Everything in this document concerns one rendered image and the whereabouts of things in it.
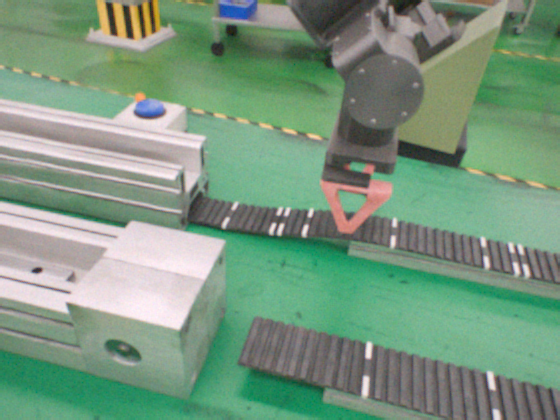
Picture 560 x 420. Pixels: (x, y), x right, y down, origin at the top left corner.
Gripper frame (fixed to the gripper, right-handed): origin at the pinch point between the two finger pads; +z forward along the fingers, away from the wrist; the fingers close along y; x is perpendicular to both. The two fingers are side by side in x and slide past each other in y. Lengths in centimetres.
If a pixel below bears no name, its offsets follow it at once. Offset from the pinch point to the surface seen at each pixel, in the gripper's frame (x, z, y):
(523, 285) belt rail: 20.1, 4.8, 2.3
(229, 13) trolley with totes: -103, 53, -277
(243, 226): -12.1, 4.7, 1.8
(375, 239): 3.5, 2.2, 2.5
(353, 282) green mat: 1.9, 5.8, 6.2
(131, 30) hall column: -176, 72, -270
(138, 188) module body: -23.7, -0.2, 4.6
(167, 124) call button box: -27.1, -0.2, -11.1
